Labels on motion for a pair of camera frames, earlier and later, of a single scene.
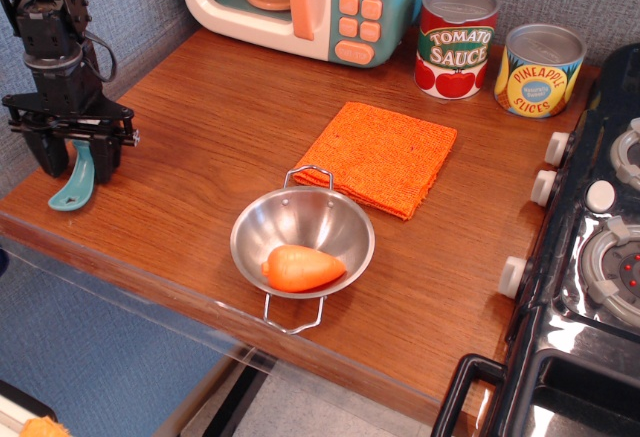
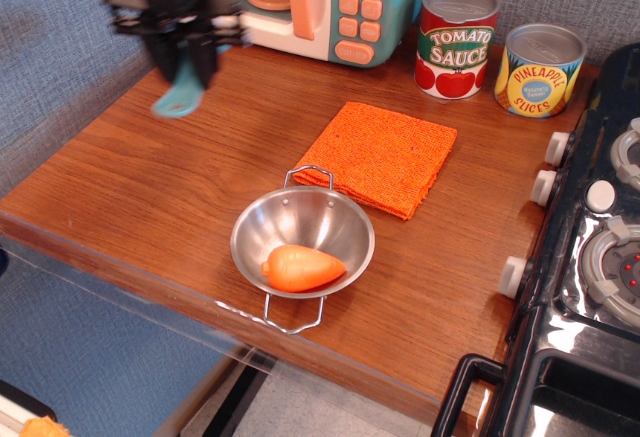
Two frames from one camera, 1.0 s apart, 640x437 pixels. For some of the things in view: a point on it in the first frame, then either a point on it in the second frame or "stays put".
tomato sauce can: (457, 27) stays put
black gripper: (69, 100) → (172, 3)
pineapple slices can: (539, 70) stays put
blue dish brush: (79, 190) → (182, 97)
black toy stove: (573, 366) stays put
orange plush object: (43, 427) stays put
